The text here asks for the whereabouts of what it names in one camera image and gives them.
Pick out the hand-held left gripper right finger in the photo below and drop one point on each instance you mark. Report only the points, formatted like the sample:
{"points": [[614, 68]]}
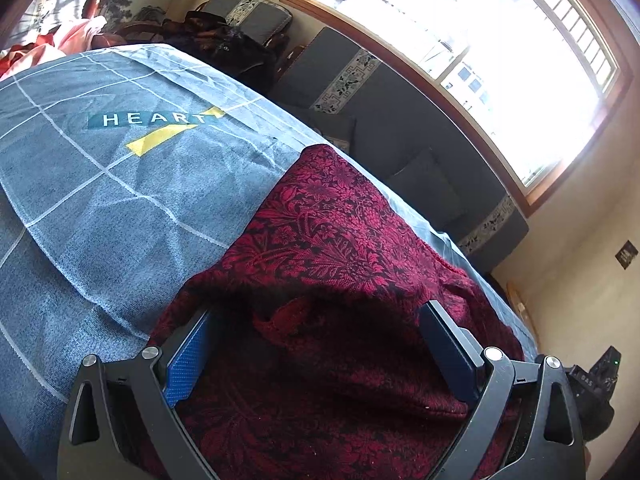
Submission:
{"points": [[450, 355]]}

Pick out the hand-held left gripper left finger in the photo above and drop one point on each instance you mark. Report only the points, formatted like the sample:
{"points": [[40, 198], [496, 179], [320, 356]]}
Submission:
{"points": [[190, 360]]}

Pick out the dark red patterned garment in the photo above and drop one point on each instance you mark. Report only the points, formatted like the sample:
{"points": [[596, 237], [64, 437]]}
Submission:
{"points": [[345, 240]]}

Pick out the pile of dark clothes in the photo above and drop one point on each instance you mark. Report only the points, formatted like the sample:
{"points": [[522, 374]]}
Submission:
{"points": [[225, 50]]}

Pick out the pile of red pink clothes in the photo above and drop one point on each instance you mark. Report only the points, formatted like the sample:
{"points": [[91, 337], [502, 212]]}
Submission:
{"points": [[55, 35]]}

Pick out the round wooden side table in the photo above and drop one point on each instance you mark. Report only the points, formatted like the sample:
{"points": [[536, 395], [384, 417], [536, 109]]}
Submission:
{"points": [[520, 305]]}

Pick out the dark grey sofa pillow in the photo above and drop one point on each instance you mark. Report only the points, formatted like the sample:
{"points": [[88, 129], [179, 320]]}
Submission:
{"points": [[425, 185], [325, 127]]}

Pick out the blue checked bed sheet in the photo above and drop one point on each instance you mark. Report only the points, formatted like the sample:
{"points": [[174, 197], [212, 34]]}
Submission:
{"points": [[115, 200]]}

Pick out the dark grey sofa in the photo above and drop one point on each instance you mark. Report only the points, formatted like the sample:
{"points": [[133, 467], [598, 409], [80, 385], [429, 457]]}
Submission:
{"points": [[395, 110]]}

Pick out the large wooden framed window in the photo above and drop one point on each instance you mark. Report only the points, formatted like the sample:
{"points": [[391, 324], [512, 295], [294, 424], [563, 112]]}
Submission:
{"points": [[450, 25]]}

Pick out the grey patterned chair cushion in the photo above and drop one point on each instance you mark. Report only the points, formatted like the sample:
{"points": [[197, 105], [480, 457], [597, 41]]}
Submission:
{"points": [[250, 12]]}

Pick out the dark wall plaque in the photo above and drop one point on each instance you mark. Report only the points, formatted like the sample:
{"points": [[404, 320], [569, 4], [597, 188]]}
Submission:
{"points": [[628, 256]]}

